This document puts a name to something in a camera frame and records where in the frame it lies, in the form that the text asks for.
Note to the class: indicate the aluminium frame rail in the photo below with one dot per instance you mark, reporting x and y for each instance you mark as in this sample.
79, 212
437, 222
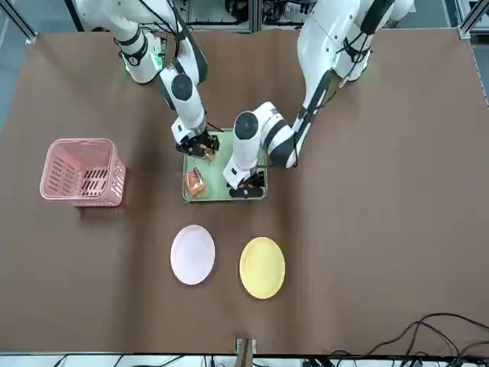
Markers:
23, 21
471, 19

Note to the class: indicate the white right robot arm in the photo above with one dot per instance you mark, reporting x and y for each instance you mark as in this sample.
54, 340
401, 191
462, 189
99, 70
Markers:
183, 95

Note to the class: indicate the aluminium post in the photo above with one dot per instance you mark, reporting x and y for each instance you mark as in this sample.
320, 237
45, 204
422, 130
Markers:
244, 351
255, 15

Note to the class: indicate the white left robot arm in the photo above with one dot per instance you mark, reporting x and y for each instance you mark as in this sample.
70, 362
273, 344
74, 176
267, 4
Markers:
252, 145

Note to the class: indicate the yellow plate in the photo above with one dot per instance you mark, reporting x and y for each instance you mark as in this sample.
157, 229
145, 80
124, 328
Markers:
262, 267

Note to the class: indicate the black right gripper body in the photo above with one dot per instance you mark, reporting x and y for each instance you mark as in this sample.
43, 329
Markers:
196, 145

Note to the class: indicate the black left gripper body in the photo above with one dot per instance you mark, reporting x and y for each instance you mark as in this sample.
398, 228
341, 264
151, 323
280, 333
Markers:
248, 193

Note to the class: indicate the green plastic tray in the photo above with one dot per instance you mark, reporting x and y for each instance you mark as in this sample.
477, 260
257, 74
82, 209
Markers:
217, 176

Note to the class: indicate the small pink slotted basket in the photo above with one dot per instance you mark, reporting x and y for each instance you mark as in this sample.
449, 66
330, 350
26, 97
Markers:
114, 183

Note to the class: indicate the white plate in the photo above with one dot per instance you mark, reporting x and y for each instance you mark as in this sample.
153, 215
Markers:
193, 254

